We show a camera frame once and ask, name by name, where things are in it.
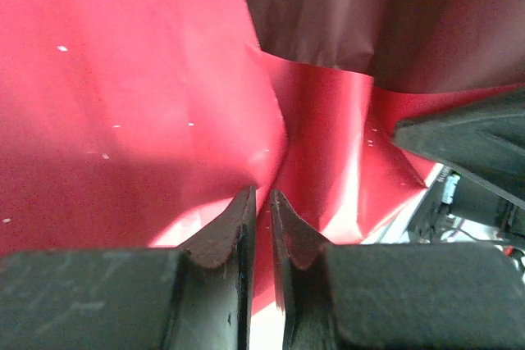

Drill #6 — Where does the red wrapping paper sheet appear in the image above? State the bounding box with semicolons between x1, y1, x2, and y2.
0;0;525;314

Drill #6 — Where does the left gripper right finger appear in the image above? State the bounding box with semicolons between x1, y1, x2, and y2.
268;189;525;350

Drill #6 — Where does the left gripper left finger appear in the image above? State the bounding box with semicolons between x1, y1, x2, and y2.
0;184;258;350

